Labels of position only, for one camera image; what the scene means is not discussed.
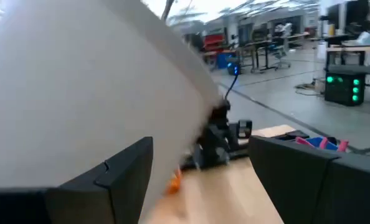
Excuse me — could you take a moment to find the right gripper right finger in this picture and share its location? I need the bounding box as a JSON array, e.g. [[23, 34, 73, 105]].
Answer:
[[249, 135, 370, 224]]

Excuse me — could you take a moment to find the white fabric lampshade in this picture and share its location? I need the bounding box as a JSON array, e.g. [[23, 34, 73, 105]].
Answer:
[[0, 0, 224, 224]]

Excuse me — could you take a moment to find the red cabinet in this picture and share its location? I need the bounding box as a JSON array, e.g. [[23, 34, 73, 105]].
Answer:
[[203, 33, 226, 53]]

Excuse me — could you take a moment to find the background desk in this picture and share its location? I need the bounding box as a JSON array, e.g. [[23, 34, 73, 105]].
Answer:
[[325, 43, 370, 78]]

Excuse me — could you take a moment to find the black computer with green lights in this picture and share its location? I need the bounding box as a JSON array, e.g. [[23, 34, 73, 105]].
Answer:
[[324, 72, 366, 107]]

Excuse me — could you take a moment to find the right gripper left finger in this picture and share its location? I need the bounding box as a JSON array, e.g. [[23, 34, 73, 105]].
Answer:
[[0, 136, 154, 224]]

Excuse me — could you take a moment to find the blue plastic bin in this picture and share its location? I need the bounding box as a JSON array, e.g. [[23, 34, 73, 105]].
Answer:
[[306, 136, 341, 152]]

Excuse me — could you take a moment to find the orange plastic bin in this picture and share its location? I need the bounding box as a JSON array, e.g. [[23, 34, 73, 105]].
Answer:
[[165, 167, 183, 196]]

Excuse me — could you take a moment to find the office chair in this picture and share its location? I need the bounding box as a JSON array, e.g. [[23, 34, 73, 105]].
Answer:
[[272, 43, 292, 70]]

